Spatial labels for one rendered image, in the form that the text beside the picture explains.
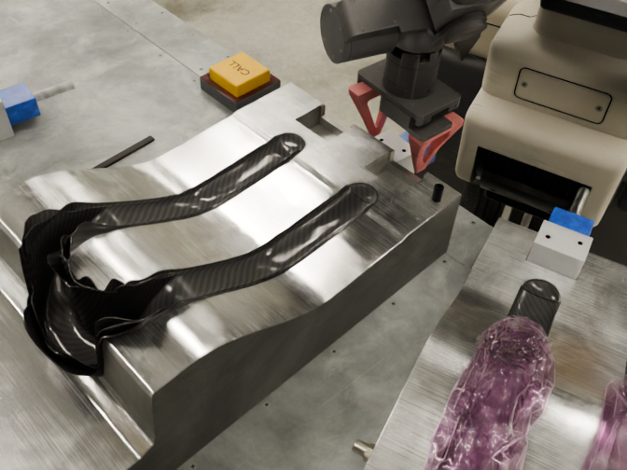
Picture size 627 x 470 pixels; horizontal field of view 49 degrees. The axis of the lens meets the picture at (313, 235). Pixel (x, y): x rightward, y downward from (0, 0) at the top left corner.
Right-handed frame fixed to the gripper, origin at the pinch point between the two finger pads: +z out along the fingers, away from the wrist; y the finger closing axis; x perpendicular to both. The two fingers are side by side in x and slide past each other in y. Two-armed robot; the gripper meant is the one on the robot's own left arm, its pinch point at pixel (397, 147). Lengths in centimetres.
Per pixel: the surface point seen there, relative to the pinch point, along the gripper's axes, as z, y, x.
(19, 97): 1.0, -36.1, -31.6
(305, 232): -3.3, 6.7, -19.3
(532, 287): -0.8, 23.8, -4.4
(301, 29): 85, -137, 95
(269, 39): 85, -139, 81
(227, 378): -3.3, 15.6, -34.4
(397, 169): -2.8, 4.8, -5.1
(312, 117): -3.2, -7.3, -7.4
